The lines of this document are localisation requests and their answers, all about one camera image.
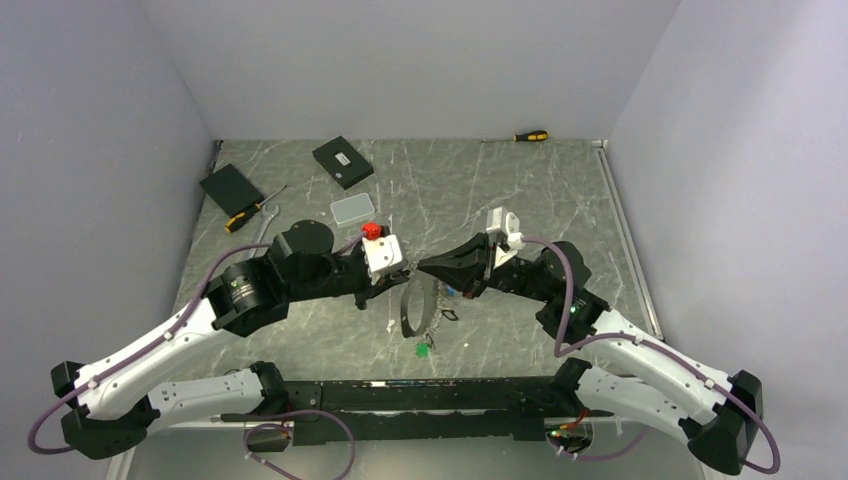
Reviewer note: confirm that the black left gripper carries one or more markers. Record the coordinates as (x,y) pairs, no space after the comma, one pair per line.
(385,281)

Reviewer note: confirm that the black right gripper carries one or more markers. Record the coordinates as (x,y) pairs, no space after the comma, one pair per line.
(467,267)

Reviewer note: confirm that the round metal keyring plate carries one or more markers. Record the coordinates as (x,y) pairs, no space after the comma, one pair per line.
(421,303)

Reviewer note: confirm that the black key tag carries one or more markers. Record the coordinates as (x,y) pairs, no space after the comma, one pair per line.
(450,315)

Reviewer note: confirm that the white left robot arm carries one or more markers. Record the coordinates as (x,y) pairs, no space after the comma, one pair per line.
(116,402)

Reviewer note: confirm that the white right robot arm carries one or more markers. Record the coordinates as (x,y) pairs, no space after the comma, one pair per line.
(613,365)

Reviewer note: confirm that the clear plastic container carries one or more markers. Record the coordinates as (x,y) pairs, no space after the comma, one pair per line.
(353,210)

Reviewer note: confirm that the large silver wrench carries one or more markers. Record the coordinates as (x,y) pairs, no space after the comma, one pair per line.
(268,212)

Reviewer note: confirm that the black box with label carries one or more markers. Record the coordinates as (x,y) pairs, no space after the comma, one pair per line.
(343,162)

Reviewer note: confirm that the yellow black screwdriver left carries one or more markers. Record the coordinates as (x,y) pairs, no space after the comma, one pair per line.
(239,220)

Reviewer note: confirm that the yellow black screwdriver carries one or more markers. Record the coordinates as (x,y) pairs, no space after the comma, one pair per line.
(239,220)
(527,137)

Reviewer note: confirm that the plain black box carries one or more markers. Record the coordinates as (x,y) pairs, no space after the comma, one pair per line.
(231,190)

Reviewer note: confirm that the yellow black screwdriver far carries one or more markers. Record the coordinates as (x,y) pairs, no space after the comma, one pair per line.
(527,137)

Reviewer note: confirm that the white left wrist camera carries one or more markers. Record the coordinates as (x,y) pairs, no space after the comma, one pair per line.
(383,251)

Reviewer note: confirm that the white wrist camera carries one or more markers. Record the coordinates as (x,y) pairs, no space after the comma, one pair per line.
(383,251)
(504,236)

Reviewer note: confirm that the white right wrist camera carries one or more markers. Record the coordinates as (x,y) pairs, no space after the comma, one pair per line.
(504,236)

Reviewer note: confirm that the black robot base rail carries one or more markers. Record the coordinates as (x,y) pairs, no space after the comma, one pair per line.
(519,408)

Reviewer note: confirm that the aluminium frame rail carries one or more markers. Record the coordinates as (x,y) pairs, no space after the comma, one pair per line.
(412,365)

